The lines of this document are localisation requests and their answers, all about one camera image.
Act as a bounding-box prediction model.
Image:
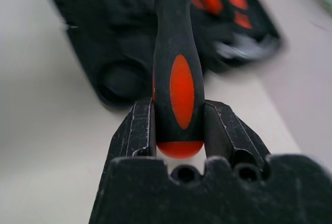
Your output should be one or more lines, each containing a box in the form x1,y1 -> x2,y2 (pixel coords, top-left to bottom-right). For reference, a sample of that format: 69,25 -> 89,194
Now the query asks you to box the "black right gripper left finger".
107,96 -> 158,163

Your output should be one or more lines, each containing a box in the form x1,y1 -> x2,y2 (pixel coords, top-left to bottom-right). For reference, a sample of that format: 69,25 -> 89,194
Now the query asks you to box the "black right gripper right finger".
203,99 -> 272,180

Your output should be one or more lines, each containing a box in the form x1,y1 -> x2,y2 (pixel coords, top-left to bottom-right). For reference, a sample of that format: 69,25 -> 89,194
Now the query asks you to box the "black orange handled screwdriver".
151,0 -> 209,160

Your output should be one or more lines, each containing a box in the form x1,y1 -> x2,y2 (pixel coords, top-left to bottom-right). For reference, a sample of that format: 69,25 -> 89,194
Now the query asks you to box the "black plastic tool case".
45,0 -> 284,106

